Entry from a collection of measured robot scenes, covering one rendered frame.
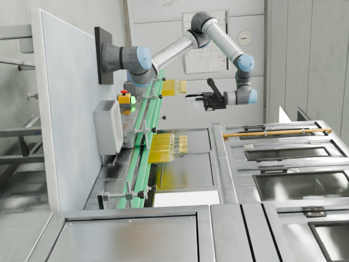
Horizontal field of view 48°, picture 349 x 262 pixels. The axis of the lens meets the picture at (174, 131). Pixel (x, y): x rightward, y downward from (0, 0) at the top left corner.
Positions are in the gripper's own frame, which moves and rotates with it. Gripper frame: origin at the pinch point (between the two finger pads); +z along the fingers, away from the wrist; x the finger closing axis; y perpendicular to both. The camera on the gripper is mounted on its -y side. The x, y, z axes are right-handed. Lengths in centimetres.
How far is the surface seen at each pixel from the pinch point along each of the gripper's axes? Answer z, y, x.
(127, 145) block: 32.7, 22.1, -7.0
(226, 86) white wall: -74, 162, 591
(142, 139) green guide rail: 26.1, 24.0, 4.8
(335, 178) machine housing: -76, 47, -9
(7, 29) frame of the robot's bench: 56, -46, -66
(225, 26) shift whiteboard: -76, 42, 590
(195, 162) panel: -1.9, 42.6, 9.3
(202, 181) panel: -5.2, 42.6, -12.5
